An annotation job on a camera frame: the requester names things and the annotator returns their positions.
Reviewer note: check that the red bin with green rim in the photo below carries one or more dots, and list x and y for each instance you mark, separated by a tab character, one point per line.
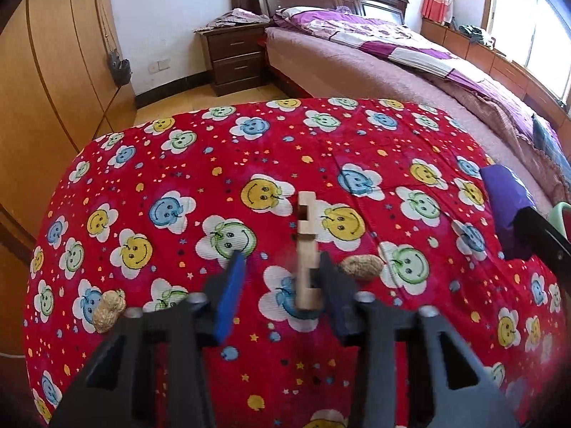
561	210

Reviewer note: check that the black hanging bag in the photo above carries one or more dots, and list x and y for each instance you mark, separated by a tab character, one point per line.
118	69

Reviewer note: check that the small peanut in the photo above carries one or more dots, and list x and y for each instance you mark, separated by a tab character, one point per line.
109	313

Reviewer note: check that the purple plastic wrapper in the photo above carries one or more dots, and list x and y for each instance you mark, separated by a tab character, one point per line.
506	205

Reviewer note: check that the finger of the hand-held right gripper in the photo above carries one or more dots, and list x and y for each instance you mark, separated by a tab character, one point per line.
542	236

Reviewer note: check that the notched wooden block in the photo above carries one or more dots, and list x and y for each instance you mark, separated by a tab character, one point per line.
307	240

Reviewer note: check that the large peanut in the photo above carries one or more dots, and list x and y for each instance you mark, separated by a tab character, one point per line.
362	268

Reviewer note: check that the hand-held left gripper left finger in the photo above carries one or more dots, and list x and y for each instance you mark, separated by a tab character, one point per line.
229	298

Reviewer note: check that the low wooden window cabinet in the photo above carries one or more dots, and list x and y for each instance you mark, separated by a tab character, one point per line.
499	67

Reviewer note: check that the dark wooden nightstand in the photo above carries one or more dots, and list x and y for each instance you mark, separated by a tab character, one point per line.
236	60

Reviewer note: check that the bed with brown cover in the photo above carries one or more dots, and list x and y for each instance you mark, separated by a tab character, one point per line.
357	76

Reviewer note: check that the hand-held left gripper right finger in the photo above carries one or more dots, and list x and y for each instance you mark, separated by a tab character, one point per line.
337	307

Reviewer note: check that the wooden wardrobe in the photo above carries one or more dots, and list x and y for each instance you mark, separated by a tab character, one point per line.
53	76

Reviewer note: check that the folded pink clothes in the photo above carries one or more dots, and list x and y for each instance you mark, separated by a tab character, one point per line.
232	18

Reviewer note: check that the blue plaid cloth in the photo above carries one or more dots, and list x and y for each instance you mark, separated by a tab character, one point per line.
551	142

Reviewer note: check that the dark items on cabinet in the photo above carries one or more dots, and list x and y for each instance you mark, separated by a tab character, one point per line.
475	34

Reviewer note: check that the purple patchwork quilt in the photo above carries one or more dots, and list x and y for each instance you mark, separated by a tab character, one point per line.
401	44

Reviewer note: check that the wooden frame window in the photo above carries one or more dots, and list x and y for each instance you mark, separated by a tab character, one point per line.
531	22

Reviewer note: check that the red smiley flower tablecloth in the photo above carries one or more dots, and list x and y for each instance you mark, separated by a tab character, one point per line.
223	178

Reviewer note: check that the wall power socket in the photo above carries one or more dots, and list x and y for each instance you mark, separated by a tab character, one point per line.
159	66

